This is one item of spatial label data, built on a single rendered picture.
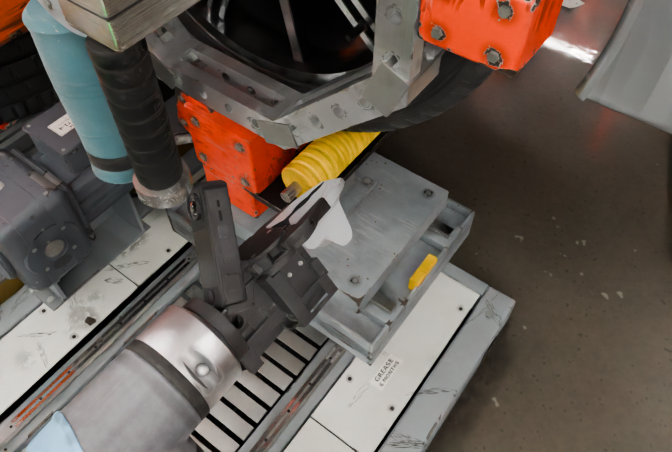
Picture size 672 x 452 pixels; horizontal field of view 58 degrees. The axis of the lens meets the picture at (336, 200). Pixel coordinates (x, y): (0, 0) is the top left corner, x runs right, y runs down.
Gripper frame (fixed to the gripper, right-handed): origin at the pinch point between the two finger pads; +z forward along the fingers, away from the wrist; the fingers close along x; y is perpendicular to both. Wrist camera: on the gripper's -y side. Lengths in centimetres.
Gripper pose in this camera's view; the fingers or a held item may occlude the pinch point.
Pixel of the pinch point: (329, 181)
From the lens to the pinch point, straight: 64.5
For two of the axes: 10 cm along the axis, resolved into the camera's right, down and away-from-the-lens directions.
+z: 6.0, -6.2, 5.0
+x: 5.7, -1.1, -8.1
